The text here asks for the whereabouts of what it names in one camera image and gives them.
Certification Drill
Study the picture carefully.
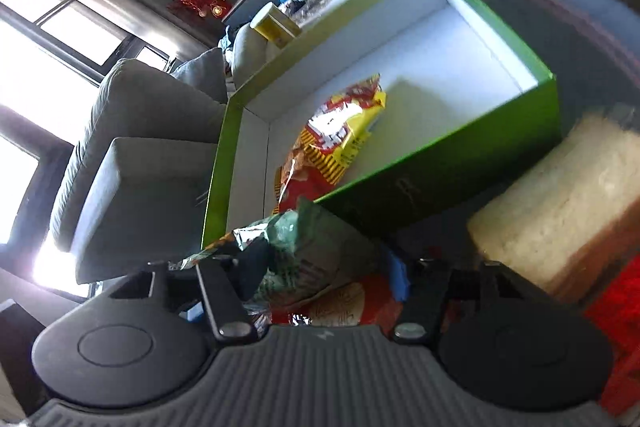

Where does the red yellow snack bag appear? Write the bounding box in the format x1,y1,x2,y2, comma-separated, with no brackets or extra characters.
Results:
273,75,386,213

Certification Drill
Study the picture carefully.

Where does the blue striped table cloth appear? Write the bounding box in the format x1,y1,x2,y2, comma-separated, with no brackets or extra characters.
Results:
483,0,639,133

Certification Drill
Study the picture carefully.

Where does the green snack bag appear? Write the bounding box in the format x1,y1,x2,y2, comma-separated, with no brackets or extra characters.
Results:
170,198,385,312

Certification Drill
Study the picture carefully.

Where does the red cake packet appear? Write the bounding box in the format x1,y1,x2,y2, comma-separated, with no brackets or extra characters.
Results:
585,257,640,416

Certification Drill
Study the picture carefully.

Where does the yellow tin can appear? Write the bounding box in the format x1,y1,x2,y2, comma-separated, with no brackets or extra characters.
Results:
250,2,302,49

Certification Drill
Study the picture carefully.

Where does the grey sofa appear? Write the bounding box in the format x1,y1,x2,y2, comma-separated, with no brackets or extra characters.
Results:
49,24,281,285

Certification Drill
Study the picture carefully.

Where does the green cardboard box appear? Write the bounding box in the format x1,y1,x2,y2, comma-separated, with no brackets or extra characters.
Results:
202,0,561,244

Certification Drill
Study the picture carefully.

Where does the white sliced bread bag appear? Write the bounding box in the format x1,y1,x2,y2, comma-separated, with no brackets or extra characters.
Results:
468,114,639,303

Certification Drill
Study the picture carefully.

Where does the red chip bag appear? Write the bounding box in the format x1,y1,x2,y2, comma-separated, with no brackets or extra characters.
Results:
270,274,404,333

